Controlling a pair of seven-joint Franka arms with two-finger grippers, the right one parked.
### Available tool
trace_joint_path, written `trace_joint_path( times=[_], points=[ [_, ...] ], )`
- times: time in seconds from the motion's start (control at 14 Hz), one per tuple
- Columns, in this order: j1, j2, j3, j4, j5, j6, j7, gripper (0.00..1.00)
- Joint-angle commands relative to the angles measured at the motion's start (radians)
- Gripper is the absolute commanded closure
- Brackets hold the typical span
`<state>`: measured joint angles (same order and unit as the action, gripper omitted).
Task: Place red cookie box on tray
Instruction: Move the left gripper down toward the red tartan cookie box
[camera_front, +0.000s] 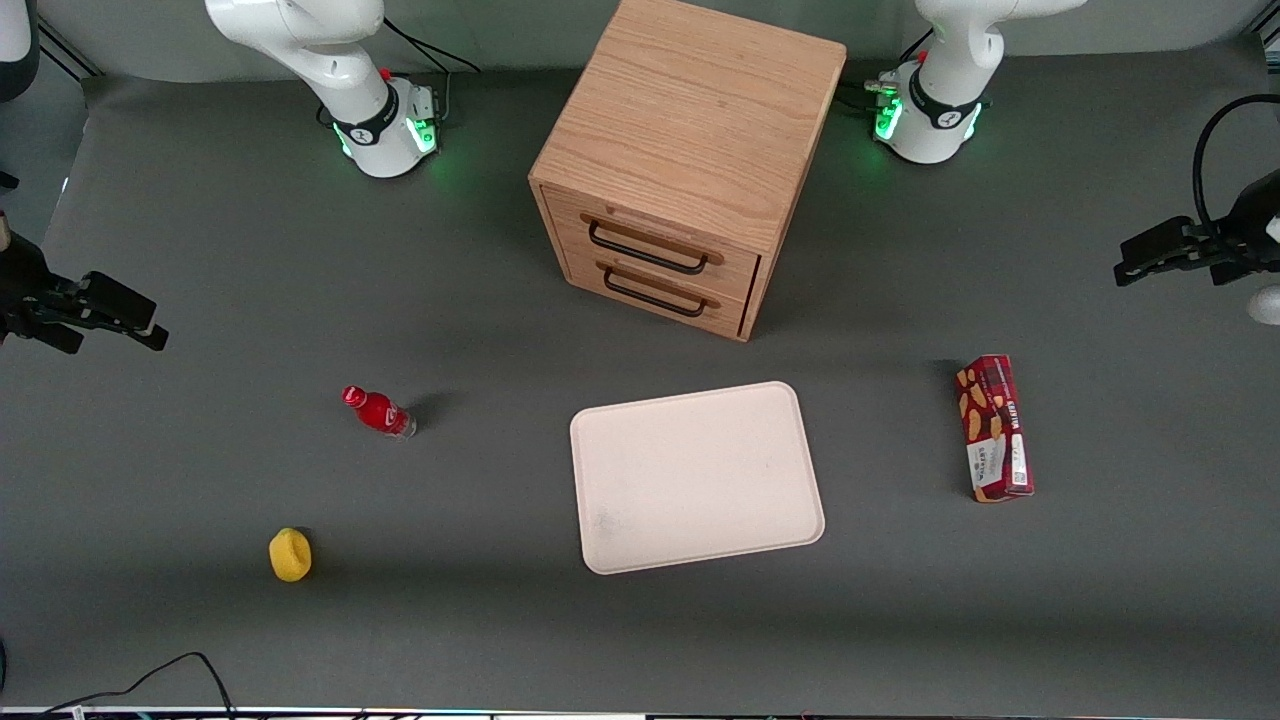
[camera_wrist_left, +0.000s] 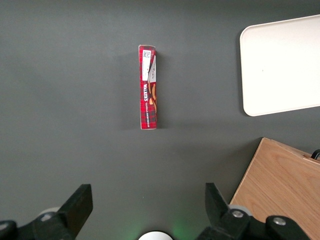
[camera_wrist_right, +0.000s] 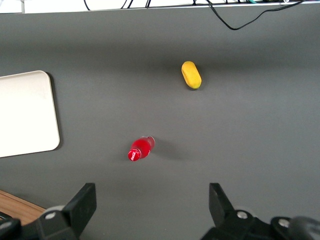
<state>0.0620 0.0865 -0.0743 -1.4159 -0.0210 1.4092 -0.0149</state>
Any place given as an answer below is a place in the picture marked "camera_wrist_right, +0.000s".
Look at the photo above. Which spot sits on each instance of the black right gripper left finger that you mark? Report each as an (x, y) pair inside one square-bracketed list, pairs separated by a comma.
[(76, 208)]

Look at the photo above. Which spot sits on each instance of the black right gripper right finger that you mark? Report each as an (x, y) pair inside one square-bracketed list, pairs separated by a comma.
[(223, 210)]

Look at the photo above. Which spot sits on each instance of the cream rectangular tray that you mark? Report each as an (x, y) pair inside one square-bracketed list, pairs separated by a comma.
[(26, 113)]

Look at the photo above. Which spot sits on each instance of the red soda bottle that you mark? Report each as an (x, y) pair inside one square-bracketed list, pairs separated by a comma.
[(140, 149)]

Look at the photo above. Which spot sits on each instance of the yellow oblong bread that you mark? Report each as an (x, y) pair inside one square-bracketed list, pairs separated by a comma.
[(191, 74)]

